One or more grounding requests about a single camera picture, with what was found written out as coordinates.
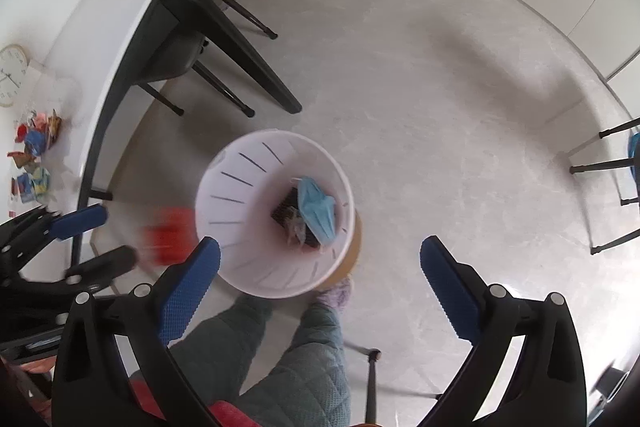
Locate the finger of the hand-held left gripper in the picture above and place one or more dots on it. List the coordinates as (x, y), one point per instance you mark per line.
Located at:
(80, 222)
(112, 261)

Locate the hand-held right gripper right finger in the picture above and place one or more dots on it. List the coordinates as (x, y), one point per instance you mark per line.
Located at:
(450, 292)

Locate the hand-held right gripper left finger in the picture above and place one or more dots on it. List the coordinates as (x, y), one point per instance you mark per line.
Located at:
(190, 292)

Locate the red snack wrapper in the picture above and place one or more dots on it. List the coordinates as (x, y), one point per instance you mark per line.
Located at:
(167, 239)

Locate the white plastic trash bin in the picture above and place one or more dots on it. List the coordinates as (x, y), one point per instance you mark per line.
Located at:
(250, 187)

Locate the clear plastic bag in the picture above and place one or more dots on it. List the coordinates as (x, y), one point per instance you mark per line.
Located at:
(62, 92)

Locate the person's left forearm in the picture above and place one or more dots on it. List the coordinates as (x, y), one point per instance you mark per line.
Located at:
(27, 369)

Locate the pile of colourful wrappers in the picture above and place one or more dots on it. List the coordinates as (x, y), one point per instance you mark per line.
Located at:
(35, 147)

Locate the round wooden stool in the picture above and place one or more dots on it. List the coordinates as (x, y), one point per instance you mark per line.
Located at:
(356, 247)

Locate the purple fuzzy slipper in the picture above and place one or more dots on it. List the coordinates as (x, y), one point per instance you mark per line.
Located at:
(335, 294)

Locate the clear plastic wrapper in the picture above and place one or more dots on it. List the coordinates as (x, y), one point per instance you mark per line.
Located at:
(297, 231)

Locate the dark snack packet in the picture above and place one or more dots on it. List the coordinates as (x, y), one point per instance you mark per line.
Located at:
(285, 209)

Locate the green quilted pants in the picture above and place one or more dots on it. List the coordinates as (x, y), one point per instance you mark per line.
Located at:
(300, 382)

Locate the blue face mask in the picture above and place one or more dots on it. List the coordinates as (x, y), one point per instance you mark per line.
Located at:
(315, 212)

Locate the white paper sheet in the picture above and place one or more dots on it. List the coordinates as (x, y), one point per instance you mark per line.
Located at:
(37, 72)

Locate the white round clock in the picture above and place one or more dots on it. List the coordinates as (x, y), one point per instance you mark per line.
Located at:
(12, 74)

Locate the black stool legs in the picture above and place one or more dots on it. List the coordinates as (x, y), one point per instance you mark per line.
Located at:
(607, 163)

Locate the blue cloth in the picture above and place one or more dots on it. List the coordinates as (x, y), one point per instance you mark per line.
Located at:
(634, 157)

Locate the black table leg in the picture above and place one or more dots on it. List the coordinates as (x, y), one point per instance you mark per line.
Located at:
(240, 47)

